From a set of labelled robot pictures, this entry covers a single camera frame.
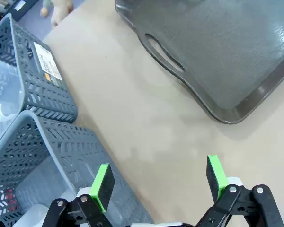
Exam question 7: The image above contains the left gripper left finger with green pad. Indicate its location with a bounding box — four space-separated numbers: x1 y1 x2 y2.
41 163 115 227

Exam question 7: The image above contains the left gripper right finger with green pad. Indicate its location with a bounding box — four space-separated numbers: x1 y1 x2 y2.
195 155 284 227

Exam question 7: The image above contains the grey basket without label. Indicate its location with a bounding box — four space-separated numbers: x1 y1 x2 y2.
0 110 154 227

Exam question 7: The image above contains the grey basket with label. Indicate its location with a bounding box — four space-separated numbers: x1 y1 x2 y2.
0 13 79 123

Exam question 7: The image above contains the dark brown plastic tray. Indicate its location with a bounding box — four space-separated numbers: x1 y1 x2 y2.
115 0 284 125

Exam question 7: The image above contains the clear plastic measuring cup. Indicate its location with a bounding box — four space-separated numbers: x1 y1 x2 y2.
0 58 24 142

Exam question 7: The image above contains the beige plush toy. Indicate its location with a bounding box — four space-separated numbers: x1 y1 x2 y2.
39 0 74 26

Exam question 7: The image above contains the black flat box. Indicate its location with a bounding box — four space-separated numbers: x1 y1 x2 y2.
7 0 40 22

